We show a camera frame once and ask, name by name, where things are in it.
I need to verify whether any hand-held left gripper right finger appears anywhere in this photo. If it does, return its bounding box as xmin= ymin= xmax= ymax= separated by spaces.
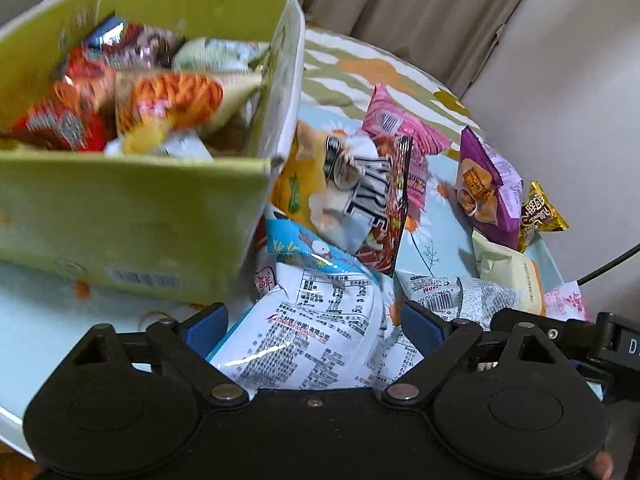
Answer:
xmin=381 ymin=301 xmax=571 ymax=408

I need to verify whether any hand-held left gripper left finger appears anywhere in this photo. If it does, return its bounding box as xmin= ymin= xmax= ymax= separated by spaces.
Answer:
xmin=62 ymin=302 xmax=251 ymax=408

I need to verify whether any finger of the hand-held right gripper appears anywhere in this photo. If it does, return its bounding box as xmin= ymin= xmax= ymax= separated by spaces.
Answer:
xmin=490 ymin=307 xmax=601 ymax=361

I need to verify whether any pale pink and white packet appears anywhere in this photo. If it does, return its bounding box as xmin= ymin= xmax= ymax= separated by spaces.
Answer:
xmin=542 ymin=282 xmax=588 ymax=322

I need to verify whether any white barcode snack packet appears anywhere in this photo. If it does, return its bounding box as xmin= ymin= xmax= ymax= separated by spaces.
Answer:
xmin=395 ymin=270 xmax=523 ymax=332

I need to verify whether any beige snack packet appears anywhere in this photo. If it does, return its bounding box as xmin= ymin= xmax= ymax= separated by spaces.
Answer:
xmin=471 ymin=230 xmax=546 ymax=317

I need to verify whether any blue and white snack packet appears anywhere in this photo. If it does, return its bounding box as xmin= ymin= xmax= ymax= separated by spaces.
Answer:
xmin=207 ymin=204 xmax=426 ymax=393

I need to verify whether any gold snack packet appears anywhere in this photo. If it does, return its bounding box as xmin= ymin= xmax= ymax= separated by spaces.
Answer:
xmin=517 ymin=181 xmax=570 ymax=253

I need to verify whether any red and black noodle packet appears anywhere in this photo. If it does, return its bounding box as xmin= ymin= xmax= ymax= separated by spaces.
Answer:
xmin=357 ymin=135 xmax=416 ymax=276

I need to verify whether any green cardboard box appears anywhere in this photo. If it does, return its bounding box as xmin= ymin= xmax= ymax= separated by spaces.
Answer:
xmin=0 ymin=0 xmax=307 ymax=306

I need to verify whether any purple snack packet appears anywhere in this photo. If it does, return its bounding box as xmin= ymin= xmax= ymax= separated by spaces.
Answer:
xmin=455 ymin=126 xmax=523 ymax=251

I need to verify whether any cat print snack packet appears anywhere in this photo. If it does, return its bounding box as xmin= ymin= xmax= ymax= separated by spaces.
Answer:
xmin=272 ymin=121 xmax=401 ymax=256

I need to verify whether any pink snack packet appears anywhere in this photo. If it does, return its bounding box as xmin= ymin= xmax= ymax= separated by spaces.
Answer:
xmin=361 ymin=83 xmax=453 ymax=213

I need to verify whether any yellow snack wrapper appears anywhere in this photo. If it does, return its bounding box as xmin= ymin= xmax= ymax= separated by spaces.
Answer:
xmin=120 ymin=122 xmax=172 ymax=156

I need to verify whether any orange striped snack packet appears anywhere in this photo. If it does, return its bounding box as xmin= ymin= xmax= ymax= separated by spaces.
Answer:
xmin=115 ymin=71 xmax=225 ymax=138

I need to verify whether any flower print striped blanket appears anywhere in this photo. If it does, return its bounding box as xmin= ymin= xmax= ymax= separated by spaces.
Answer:
xmin=295 ymin=25 xmax=486 ymax=161

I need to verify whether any white and green snack packet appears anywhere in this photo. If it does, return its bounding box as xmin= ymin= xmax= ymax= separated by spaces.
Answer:
xmin=172 ymin=37 xmax=266 ymax=75

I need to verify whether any blue and red snack packet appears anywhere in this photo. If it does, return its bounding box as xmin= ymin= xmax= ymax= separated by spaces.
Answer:
xmin=82 ymin=15 xmax=186 ymax=68

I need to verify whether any beige curtain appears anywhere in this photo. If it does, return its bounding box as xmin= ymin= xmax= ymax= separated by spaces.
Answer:
xmin=235 ymin=0 xmax=548 ymax=98

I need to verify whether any black cable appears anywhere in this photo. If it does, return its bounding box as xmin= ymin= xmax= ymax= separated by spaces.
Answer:
xmin=575 ymin=242 xmax=640 ymax=284

